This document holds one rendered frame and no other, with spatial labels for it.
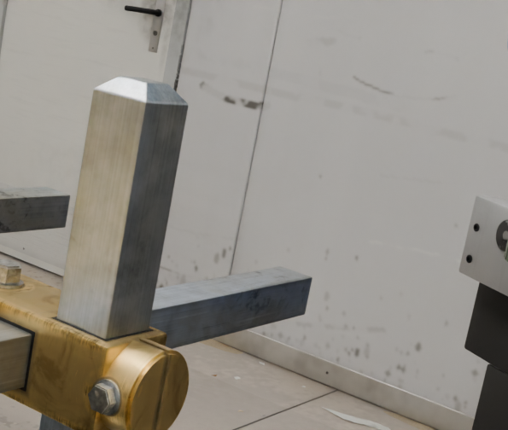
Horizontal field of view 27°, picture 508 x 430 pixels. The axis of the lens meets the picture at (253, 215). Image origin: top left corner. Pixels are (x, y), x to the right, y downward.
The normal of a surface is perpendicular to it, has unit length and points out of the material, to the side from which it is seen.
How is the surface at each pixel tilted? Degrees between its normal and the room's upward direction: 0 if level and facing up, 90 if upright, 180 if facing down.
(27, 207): 90
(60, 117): 90
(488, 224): 90
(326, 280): 90
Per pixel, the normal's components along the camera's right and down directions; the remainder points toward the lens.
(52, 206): 0.81, 0.26
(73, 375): -0.55, 0.05
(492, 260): -0.88, -0.08
